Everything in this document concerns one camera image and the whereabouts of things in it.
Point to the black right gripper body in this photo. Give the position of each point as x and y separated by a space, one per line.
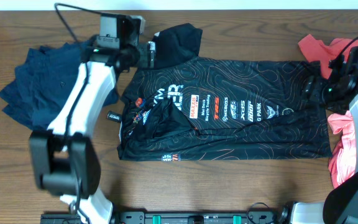
317 86

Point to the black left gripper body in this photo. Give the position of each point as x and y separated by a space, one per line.
151 54

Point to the black printed cycling jersey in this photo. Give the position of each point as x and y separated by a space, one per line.
191 108

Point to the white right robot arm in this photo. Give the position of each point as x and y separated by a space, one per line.
341 205

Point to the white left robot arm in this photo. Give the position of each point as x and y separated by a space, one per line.
63 158

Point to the red shirt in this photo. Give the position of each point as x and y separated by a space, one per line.
316 51

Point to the light pink shirt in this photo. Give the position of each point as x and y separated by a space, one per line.
342 165

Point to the navy blue folded garment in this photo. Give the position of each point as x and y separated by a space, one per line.
43 84

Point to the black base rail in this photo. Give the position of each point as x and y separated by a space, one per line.
138 217

